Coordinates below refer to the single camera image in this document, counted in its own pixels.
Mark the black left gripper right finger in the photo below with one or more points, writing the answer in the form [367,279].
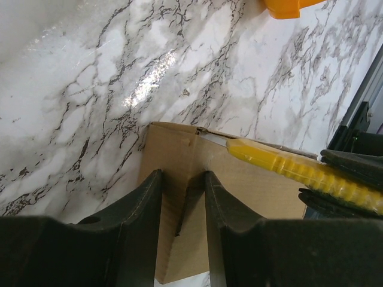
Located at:
[246,249]

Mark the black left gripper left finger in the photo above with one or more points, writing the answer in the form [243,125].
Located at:
[116,246]

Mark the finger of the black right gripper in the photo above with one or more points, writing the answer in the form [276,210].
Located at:
[366,169]
[319,206]

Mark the yellow utility knife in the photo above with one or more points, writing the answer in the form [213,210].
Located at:
[302,168]

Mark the brown cardboard express box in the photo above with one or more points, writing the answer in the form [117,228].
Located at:
[183,155]

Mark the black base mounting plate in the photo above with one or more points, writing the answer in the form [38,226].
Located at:
[355,138]

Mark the orange mango candy bag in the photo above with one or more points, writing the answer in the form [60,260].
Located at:
[288,9]

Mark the aluminium frame rail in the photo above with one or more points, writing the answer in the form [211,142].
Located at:
[370,90]

